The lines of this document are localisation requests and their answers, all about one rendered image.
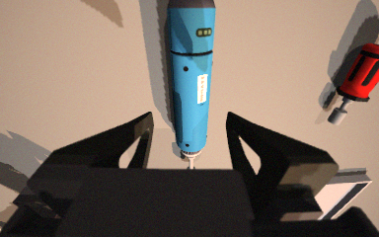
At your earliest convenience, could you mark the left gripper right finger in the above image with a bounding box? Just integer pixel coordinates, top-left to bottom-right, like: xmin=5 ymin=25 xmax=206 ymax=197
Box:
xmin=226 ymin=112 xmax=340 ymax=222

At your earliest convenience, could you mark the blue nut driver barrel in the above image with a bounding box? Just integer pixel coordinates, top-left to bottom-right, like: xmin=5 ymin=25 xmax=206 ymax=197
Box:
xmin=167 ymin=0 xmax=216 ymax=169

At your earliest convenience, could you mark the red-handled nut driver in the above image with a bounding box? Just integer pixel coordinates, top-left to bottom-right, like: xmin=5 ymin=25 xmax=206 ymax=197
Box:
xmin=328 ymin=43 xmax=379 ymax=125

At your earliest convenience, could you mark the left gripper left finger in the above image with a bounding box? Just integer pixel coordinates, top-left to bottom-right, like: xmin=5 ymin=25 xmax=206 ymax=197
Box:
xmin=42 ymin=112 xmax=154 ymax=168

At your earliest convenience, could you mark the beige rectangular tray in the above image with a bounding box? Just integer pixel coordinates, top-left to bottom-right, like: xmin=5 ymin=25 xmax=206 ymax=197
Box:
xmin=315 ymin=174 xmax=372 ymax=219

